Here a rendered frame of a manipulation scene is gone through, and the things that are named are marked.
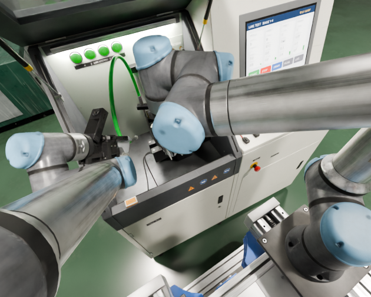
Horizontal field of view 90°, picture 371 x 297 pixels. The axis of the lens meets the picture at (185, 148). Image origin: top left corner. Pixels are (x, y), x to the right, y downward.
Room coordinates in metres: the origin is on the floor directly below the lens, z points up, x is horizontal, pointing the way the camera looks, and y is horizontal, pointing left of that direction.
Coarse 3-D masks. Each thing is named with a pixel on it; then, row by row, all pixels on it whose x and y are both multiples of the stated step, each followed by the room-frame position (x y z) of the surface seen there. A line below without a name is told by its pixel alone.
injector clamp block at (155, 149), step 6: (204, 138) 0.70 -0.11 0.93; (210, 138) 0.72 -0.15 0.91; (150, 144) 0.67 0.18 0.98; (156, 144) 0.68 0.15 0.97; (156, 150) 0.62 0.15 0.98; (162, 150) 0.62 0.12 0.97; (156, 156) 0.61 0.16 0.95; (162, 156) 0.62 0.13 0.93; (168, 156) 0.63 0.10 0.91; (180, 156) 0.65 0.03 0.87; (186, 156) 0.66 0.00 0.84; (156, 162) 0.61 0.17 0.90
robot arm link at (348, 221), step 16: (320, 208) 0.15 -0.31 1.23; (336, 208) 0.13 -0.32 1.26; (352, 208) 0.13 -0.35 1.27; (320, 224) 0.11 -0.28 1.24; (336, 224) 0.10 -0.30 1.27; (352, 224) 0.10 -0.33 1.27; (368, 224) 0.09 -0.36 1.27; (304, 240) 0.10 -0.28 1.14; (320, 240) 0.08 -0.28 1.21; (336, 240) 0.07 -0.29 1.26; (352, 240) 0.07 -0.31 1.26; (368, 240) 0.06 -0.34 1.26; (320, 256) 0.06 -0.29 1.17; (336, 256) 0.05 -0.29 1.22; (352, 256) 0.04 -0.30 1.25; (368, 256) 0.04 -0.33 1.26
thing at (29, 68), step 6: (0, 42) 0.57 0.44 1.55; (6, 48) 0.58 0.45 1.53; (12, 48) 0.60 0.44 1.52; (12, 54) 0.59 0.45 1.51; (18, 54) 0.61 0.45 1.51; (18, 60) 0.60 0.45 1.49; (24, 60) 0.61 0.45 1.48; (24, 66) 0.61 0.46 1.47; (30, 66) 0.62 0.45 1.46; (48, 84) 0.66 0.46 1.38; (54, 90) 0.68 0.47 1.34; (60, 96) 0.69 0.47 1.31
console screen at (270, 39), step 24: (312, 0) 1.03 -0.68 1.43; (240, 24) 0.89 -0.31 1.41; (264, 24) 0.93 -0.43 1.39; (288, 24) 0.97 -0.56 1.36; (312, 24) 1.01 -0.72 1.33; (240, 48) 0.87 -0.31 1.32; (264, 48) 0.91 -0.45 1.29; (288, 48) 0.95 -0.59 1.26; (240, 72) 0.84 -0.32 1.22; (264, 72) 0.88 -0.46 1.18
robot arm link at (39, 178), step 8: (48, 168) 0.25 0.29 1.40; (56, 168) 0.26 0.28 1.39; (64, 168) 0.27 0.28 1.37; (32, 176) 0.24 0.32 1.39; (40, 176) 0.24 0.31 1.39; (48, 176) 0.24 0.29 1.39; (56, 176) 0.24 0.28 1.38; (64, 176) 0.24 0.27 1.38; (32, 184) 0.23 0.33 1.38; (40, 184) 0.22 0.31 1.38; (48, 184) 0.22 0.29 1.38; (32, 192) 0.22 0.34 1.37
